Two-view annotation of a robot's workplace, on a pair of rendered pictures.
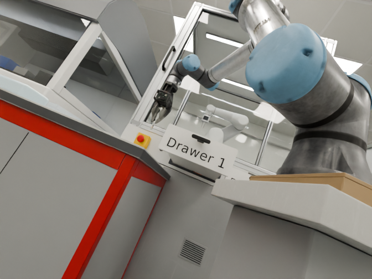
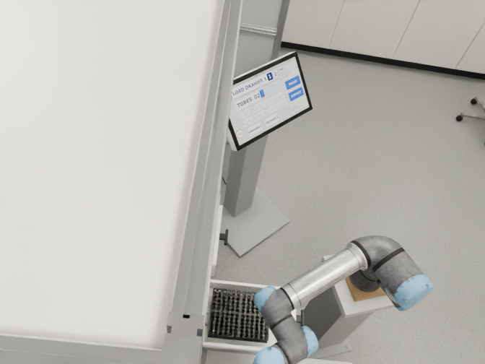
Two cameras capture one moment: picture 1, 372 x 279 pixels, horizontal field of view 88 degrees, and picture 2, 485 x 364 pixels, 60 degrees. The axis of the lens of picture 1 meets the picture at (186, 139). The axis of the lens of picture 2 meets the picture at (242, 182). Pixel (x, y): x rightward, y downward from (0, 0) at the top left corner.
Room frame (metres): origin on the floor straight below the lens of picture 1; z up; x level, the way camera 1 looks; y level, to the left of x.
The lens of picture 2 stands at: (1.13, 0.44, 2.46)
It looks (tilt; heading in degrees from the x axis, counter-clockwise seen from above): 53 degrees down; 256
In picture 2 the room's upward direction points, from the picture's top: 11 degrees clockwise
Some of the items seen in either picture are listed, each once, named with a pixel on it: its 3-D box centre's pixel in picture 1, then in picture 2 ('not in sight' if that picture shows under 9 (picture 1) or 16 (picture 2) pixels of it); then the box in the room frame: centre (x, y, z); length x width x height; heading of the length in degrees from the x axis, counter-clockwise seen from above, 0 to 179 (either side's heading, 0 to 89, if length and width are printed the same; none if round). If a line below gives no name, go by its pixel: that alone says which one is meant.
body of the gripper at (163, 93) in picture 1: (165, 95); not in sight; (0.90, 0.18, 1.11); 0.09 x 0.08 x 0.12; 167
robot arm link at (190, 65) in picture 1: (191, 67); (293, 341); (0.83, 0.12, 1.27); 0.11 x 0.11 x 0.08; 26
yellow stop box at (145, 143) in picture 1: (142, 140); not in sight; (1.08, 0.22, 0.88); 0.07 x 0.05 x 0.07; 81
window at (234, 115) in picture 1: (237, 81); not in sight; (1.06, -0.15, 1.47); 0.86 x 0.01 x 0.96; 81
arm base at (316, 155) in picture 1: (323, 168); (369, 271); (0.34, -0.26, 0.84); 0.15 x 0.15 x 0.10
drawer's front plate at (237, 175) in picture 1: (252, 186); (216, 240); (0.99, -0.42, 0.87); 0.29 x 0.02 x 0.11; 81
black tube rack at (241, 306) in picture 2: not in sight; (239, 315); (0.92, -0.09, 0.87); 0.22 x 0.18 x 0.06; 171
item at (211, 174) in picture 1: (196, 161); (237, 316); (0.93, -0.09, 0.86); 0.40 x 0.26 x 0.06; 171
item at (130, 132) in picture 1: (200, 176); not in sight; (1.51, -0.22, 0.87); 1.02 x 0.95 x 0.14; 81
